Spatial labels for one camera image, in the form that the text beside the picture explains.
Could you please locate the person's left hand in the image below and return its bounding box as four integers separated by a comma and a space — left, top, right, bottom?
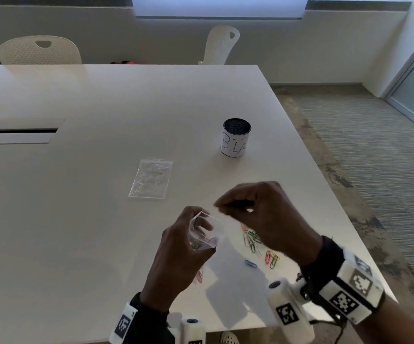
139, 205, 216, 313

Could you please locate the person's right hand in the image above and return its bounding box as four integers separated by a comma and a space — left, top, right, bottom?
213, 181, 324, 266

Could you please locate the pile of colourful paper clips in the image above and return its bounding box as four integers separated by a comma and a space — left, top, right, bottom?
194, 224, 282, 284

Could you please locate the smooth clear plastic bag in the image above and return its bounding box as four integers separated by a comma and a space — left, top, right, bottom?
188, 210, 226, 250

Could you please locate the white paper cup black rim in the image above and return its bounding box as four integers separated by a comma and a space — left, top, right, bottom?
220, 118, 252, 159

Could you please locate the crinkled clear plastic bag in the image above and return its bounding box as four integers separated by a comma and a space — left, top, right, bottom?
128, 159, 174, 200

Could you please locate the marker-tagged black wristband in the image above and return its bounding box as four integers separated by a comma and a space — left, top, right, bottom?
109, 291, 175, 344
300, 235, 387, 326

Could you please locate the white table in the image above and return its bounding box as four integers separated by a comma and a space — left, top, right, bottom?
0, 64, 398, 344

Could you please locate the white perforated chair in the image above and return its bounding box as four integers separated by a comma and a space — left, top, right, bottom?
0, 35, 83, 65
198, 24, 241, 65

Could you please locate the white roller blind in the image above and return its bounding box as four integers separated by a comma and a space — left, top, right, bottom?
131, 0, 312, 20

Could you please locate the white cylindrical wrist camera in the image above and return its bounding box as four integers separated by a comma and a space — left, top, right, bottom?
267, 277, 316, 344
180, 317, 207, 344

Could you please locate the black cable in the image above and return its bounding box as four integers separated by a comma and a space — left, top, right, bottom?
309, 317, 347, 344

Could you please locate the table cable slot cover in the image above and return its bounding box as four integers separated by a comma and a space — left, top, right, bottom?
0, 117, 66, 146

